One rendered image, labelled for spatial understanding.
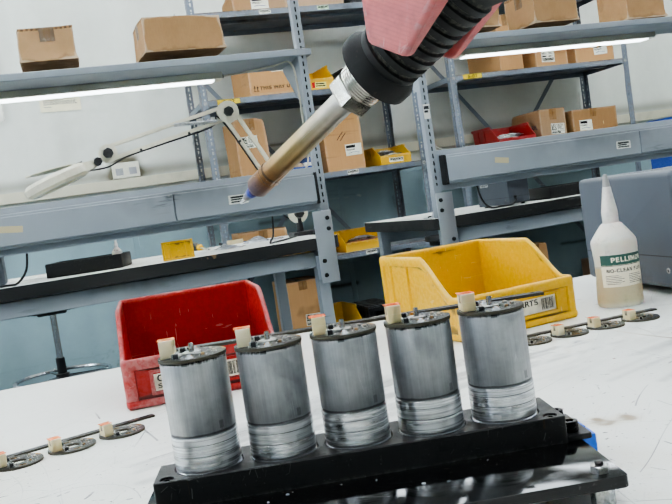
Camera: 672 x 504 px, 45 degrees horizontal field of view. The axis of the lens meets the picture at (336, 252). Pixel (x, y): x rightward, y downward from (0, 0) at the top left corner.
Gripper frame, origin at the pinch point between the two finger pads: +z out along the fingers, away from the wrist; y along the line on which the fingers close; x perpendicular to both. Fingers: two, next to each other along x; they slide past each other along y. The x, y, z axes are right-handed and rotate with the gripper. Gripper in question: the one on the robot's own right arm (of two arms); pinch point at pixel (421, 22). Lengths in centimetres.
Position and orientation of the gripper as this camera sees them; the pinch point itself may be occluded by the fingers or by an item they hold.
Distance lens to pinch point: 24.0
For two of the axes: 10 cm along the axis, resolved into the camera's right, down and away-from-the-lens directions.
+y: -6.5, 1.5, -7.5
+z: -2.3, 9.0, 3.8
